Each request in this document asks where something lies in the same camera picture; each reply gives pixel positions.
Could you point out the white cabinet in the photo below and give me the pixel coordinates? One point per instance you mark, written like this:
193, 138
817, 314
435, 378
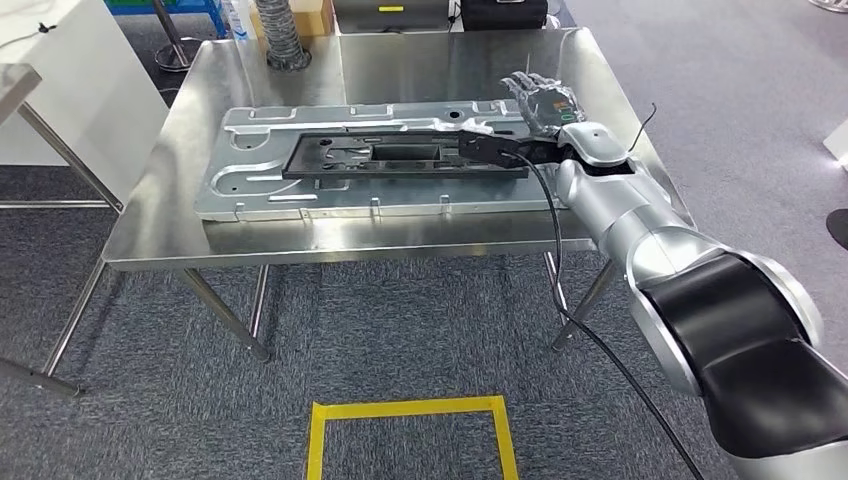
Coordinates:
79, 73

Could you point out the clear plastic bottle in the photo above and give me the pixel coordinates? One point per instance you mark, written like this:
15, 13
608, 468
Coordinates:
237, 20

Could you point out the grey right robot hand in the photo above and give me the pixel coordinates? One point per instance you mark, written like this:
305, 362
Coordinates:
550, 106

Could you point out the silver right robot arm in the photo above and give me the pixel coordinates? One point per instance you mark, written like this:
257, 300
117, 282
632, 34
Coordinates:
696, 265

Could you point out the grey equipment case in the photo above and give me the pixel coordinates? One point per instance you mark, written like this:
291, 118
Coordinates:
391, 16

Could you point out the black carry bag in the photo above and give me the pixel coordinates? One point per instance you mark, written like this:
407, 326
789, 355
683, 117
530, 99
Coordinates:
503, 13

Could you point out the black plastic panel part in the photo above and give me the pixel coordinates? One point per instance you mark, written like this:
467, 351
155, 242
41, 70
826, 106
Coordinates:
311, 162

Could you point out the blue metal cart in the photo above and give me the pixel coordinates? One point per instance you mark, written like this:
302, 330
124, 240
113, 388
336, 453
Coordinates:
139, 5

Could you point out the chrome stanchion post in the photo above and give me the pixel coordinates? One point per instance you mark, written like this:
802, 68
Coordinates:
175, 56

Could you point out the stainless steel workbench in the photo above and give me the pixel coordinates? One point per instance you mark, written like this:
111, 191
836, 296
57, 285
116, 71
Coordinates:
411, 66

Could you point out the stamped sheet metal panel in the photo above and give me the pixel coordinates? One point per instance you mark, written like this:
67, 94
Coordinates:
278, 195

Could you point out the white display plinth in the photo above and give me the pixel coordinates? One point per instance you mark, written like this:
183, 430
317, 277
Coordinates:
838, 139

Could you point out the black shoe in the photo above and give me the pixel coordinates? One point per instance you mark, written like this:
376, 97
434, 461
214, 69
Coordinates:
840, 228

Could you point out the brown cardboard box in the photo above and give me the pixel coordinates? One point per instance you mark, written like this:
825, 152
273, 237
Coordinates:
318, 16

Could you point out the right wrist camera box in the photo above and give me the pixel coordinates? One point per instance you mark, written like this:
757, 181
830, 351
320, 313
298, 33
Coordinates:
484, 147

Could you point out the stainless steel side table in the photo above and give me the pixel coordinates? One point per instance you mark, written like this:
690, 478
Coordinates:
13, 89

